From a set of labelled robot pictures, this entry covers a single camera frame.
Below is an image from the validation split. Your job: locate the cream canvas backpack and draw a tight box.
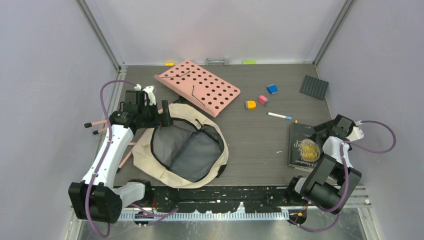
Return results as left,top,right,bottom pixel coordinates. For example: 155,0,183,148
132,103,229,189

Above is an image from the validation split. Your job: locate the black moon sixpence book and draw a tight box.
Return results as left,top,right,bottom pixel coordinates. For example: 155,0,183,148
287,122,322,172

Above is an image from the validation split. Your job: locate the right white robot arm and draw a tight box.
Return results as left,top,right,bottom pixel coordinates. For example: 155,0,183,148
285,114,363,215

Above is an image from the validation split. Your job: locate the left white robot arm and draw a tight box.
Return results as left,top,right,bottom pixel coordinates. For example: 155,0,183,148
68,86,173,224

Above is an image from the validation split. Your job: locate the dark grey studded plate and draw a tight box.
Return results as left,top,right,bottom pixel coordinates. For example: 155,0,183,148
299,75,329,100

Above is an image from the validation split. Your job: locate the pink music stand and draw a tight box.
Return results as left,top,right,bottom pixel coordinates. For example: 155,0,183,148
91,60,241,173

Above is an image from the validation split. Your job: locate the blue capped white marker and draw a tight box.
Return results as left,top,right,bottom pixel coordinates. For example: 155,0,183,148
267,112,292,120

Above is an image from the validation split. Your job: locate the blue eraser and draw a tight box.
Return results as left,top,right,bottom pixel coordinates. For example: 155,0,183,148
266,84,278,95

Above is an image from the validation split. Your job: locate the pink eraser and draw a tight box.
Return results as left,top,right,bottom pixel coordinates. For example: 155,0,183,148
258,95,269,107

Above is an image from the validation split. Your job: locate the yellow eraser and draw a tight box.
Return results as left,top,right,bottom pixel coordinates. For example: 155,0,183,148
245,100,257,110

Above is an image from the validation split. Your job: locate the green tape piece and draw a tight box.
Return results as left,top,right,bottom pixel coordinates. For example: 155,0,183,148
242,60,257,65

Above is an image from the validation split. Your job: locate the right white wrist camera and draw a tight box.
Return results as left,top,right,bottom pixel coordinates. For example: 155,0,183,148
346,120,364,142

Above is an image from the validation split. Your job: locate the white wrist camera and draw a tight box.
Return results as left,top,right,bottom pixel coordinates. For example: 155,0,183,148
346,120,364,142
134,84,157,106

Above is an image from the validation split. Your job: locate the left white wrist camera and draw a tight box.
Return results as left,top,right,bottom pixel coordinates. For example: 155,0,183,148
134,84,157,106

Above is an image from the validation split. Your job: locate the metal wall bracket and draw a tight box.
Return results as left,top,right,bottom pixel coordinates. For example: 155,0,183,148
205,58,230,66

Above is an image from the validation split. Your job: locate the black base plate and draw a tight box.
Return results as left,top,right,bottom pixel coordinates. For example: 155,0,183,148
135,185,306,214

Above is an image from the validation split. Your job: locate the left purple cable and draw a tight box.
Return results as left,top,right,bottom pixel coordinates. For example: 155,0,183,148
84,80,180,239

